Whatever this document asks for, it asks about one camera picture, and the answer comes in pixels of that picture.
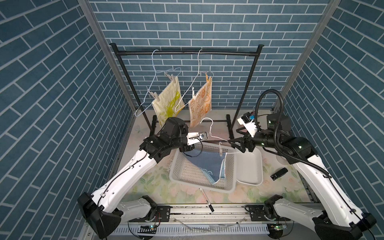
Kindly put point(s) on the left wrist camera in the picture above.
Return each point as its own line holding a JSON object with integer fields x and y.
{"x": 202, "y": 136}

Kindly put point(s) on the black metal clothes rack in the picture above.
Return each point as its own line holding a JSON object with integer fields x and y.
{"x": 230, "y": 121}

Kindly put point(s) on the white rectangular tray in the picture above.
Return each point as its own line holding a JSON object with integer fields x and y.
{"x": 249, "y": 167}

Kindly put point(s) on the wooden clothespin middle upper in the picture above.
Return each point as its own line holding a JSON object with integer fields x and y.
{"x": 208, "y": 78}

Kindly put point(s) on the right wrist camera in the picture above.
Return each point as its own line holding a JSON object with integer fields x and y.
{"x": 247, "y": 120}

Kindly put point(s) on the yellow green patterned towel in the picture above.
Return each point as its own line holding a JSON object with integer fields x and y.
{"x": 169, "y": 97}

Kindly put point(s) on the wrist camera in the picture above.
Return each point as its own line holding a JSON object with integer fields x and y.
{"x": 247, "y": 120}
{"x": 202, "y": 136}

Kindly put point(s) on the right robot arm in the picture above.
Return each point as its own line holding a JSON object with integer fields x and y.
{"x": 340, "y": 218}

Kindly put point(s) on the black tipped marker pen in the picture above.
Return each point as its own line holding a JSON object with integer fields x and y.
{"x": 207, "y": 200}

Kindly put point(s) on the light blue wire hanger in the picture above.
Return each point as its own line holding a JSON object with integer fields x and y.
{"x": 177, "y": 69}

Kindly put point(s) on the blue patterned towel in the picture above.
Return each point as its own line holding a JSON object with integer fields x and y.
{"x": 211, "y": 164}

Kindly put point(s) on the white wire hanger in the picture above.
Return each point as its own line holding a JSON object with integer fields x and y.
{"x": 178, "y": 106}
{"x": 216, "y": 139}

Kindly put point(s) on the black rectangular device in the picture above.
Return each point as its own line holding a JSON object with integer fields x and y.
{"x": 279, "y": 174}

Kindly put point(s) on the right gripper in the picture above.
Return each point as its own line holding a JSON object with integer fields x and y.
{"x": 246, "y": 138}

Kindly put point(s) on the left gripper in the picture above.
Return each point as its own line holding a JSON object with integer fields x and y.
{"x": 187, "y": 148}

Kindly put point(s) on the orange patterned towel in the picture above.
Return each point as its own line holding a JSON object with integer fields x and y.
{"x": 201, "y": 105}

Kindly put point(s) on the white perforated plastic basket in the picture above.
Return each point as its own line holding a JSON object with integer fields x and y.
{"x": 184, "y": 172}

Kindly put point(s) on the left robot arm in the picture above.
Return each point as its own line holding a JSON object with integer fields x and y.
{"x": 103, "y": 209}

